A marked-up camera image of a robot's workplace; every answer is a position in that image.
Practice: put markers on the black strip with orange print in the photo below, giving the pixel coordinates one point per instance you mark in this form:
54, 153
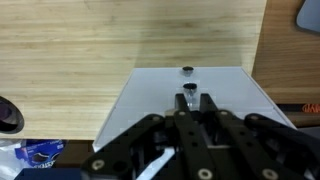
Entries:
310, 108

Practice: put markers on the blue cookie package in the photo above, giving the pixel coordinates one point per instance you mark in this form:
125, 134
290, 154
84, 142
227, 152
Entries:
40, 153

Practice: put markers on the dark blue box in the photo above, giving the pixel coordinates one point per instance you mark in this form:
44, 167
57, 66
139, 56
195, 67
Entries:
46, 174

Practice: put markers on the black drawer knob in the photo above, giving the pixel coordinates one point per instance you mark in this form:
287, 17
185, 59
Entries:
187, 69

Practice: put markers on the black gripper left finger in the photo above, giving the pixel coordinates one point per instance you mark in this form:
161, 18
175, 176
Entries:
195, 150

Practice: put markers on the white plastic bag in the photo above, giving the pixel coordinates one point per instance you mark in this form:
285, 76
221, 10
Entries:
8, 160

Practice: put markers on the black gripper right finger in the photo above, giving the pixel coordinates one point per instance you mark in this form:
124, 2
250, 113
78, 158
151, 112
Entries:
250, 150

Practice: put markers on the grey flat object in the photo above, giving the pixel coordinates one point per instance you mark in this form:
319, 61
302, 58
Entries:
310, 15

